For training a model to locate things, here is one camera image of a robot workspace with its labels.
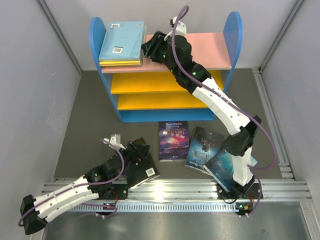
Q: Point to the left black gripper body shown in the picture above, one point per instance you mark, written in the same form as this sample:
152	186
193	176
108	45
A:
134	157

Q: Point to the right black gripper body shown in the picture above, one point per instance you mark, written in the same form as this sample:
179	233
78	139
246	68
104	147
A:
158	50

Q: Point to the black glossy book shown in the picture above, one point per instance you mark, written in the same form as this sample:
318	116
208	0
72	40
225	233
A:
143	172

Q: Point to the yellow book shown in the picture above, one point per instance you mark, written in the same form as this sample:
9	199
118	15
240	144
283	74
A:
120	63

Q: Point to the light blue book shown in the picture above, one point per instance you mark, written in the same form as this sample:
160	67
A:
122	41

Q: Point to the purple Robinson Crusoe book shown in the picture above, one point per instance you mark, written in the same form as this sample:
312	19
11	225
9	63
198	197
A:
173	141

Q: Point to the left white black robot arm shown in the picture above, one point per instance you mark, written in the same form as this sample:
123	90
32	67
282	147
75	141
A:
37	211

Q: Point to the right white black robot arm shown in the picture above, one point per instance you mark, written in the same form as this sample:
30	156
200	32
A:
175	53

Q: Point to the blue pink yellow shelf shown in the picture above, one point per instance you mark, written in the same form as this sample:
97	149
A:
149	93

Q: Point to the dark Wuthering Heights book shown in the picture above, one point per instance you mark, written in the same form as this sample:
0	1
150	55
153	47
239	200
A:
203	147

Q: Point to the teal blue cover book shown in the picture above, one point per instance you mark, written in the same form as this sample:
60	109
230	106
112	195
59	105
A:
231	171

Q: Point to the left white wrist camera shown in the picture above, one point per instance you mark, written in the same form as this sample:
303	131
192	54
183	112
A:
114	142

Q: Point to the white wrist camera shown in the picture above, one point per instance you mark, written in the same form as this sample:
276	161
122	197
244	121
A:
114	142
180	30

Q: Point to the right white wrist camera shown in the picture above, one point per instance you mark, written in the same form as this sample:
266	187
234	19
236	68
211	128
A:
180	30

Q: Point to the aluminium mounting rail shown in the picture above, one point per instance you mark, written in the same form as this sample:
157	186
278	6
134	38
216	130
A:
176	190

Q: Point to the perforated grey cable duct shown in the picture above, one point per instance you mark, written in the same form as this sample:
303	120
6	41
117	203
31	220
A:
183	207

